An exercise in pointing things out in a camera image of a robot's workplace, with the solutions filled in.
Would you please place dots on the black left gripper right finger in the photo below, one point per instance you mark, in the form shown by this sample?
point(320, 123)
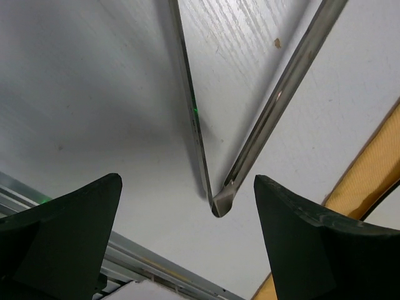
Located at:
point(316, 253)

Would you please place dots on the orange placemat cloth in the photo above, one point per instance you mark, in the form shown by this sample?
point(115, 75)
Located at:
point(372, 176)

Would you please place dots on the metal tongs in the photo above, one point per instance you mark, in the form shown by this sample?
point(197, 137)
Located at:
point(240, 64)

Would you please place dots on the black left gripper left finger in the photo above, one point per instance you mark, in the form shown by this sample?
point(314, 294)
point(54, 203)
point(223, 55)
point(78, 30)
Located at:
point(55, 250)

